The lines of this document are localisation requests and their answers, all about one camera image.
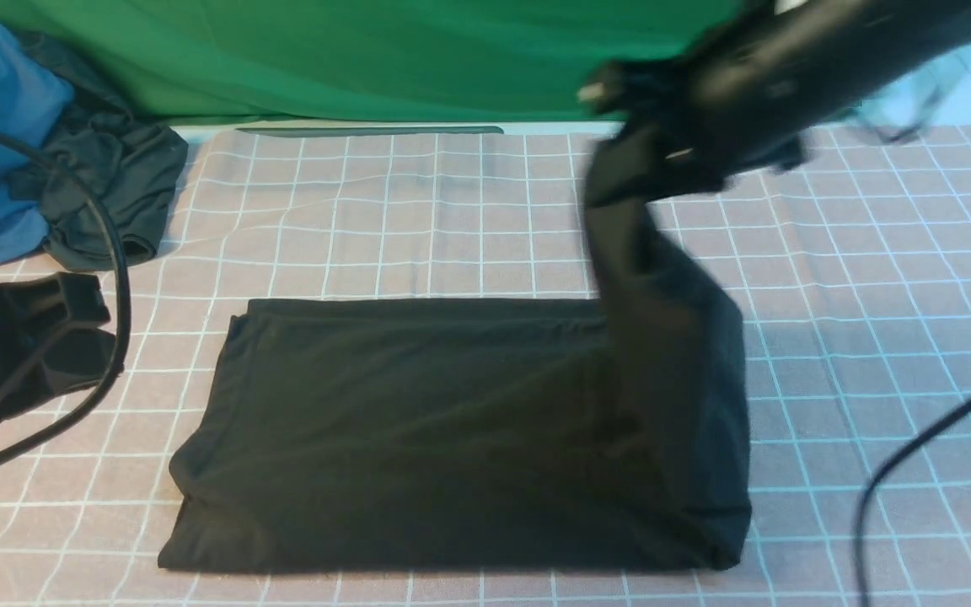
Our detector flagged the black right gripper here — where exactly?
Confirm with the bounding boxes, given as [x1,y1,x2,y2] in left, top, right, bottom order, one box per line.
[582,59,807,207]

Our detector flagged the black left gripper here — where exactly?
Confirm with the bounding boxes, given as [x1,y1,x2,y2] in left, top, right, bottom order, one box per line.
[0,272,116,408]

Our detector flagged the dark gray long-sleeve top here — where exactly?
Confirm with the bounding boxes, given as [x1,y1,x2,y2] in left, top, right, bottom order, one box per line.
[158,200,752,575]

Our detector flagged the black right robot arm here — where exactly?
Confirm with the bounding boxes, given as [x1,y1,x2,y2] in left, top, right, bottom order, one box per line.
[579,1,971,208]

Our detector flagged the dark crumpled garment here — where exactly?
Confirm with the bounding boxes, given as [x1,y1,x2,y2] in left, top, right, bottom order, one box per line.
[8,31,189,271]

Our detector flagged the pink white-checked tablecloth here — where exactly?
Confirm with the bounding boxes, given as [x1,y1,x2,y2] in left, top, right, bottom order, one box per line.
[0,127,971,606]

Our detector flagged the green backdrop cloth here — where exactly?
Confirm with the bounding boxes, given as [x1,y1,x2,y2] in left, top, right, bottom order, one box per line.
[0,1,738,122]

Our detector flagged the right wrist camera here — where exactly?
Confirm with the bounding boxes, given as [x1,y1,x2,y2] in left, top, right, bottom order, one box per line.
[577,79,640,115]

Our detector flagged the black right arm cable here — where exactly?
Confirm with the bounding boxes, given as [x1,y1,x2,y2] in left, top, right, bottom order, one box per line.
[852,363,971,607]

